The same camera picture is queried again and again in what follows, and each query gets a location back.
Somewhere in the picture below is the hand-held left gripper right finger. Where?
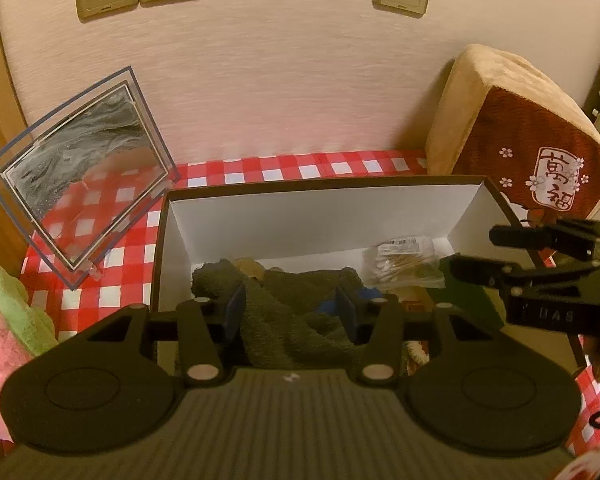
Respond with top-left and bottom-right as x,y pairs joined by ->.
336,285 -> 501,386

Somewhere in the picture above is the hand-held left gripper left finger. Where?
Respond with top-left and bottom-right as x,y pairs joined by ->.
85,282 -> 247,386

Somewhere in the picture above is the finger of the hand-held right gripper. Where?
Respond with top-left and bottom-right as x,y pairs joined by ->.
440,254 -> 546,306
489,217 -> 600,261

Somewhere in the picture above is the blue striped knit sock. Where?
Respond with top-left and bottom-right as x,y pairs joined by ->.
315,287 -> 381,317

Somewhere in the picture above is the grey towel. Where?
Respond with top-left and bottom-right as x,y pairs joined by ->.
191,258 -> 381,368

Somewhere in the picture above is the clear plastic packet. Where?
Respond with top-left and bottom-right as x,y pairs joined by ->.
362,237 -> 446,291

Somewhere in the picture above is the white fluffy scrunchie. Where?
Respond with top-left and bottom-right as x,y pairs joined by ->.
405,340 -> 431,367

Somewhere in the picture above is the white cardboard box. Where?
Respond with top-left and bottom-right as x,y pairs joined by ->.
150,175 -> 521,371

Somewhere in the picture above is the person's right hand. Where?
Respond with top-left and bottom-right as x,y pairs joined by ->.
584,335 -> 600,381

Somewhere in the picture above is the brown beige cushion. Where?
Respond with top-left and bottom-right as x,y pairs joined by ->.
425,44 -> 600,241

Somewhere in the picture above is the red white checkered tablecloth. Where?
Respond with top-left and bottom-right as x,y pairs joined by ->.
19,149 -> 600,456

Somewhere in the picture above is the pink plush toy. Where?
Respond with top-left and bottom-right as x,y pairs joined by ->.
0,257 -> 58,443

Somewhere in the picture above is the clear acrylic picture frame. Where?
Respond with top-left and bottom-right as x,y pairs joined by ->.
0,65 -> 181,291

